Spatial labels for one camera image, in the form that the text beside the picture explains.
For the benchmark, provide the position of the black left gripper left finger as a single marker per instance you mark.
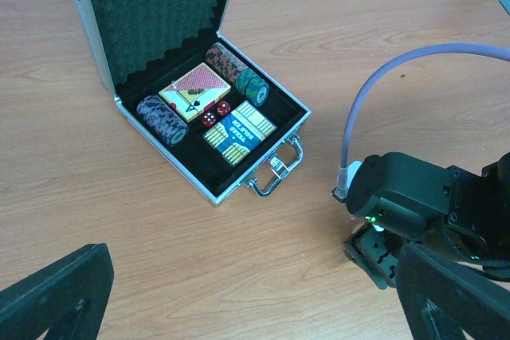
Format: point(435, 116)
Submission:
point(65, 300)

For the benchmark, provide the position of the yellow card box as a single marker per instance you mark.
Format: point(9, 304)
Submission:
point(239, 133)

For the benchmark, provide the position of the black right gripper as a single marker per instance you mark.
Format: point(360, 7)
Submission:
point(375, 252)

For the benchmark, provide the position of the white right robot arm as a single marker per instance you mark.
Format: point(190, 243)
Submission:
point(405, 200)

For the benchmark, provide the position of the purple chip stack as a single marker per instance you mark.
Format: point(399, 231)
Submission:
point(165, 122)
point(224, 62)

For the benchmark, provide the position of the red die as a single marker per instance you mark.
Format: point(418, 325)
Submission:
point(223, 108)
point(209, 119)

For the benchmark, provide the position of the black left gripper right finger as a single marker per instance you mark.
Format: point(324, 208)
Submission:
point(445, 300)

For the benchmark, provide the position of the aluminium poker case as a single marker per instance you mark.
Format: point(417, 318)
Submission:
point(141, 46)

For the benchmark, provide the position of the blue chip stack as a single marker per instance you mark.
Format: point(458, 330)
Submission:
point(243, 80)
point(257, 91)

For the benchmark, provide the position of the red playing card deck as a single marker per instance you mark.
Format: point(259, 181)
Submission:
point(195, 92)

